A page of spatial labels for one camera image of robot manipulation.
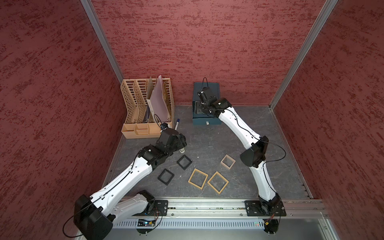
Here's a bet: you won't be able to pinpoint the teal drawer cabinet yellow trim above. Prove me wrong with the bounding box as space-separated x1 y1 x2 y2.
193 82 222 126

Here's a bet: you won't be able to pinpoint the black square box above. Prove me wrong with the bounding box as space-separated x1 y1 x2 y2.
158 169 175 186
177 155 193 171

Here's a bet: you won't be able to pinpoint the small wooden box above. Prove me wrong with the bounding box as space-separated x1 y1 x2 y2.
220 155 236 170

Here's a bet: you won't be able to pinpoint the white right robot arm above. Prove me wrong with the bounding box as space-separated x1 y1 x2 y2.
202 98 281 215

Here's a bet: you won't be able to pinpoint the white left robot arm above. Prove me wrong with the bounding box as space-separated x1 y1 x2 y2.
72 128 187 240

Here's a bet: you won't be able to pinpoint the blue capped white marker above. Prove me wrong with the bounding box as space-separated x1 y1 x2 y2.
174 119 180 130

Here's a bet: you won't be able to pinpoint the beige lattice file organizer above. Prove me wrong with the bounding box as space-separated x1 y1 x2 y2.
121 78 161 140

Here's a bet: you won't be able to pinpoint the pink paper folder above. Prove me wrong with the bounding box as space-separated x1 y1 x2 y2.
147 75 171 122

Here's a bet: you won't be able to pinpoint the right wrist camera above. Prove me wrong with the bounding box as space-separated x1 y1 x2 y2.
198 87 217 105

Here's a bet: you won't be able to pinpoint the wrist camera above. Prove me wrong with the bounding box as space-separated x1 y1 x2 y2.
198 87 217 105
160 123 169 132

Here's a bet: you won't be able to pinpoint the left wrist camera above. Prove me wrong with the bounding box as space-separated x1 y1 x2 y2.
160 123 169 132

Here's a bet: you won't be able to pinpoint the large wooden frame left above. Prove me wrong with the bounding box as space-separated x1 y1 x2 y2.
188 169 208 190

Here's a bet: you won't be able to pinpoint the large wooden frame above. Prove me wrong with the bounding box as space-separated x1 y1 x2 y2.
188 169 208 190
208 172 229 195

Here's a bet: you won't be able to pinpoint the large wooden frame right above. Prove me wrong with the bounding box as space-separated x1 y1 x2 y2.
208 172 229 195

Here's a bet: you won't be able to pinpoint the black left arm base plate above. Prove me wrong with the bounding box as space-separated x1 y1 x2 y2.
146 200 169 216

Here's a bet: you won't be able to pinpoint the aluminium front rail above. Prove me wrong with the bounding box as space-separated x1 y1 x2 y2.
111 196 329 220

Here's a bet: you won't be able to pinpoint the aluminium corner post right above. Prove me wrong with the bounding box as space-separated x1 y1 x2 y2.
269 0 338 111

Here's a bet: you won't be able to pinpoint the aluminium corner post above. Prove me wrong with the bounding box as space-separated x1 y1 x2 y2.
81 0 124 84
269 0 338 111

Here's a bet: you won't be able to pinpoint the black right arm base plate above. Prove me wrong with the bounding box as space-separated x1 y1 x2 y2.
245 200 287 218

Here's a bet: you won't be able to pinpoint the aluminium corner post left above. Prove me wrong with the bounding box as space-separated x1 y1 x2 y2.
81 0 124 84

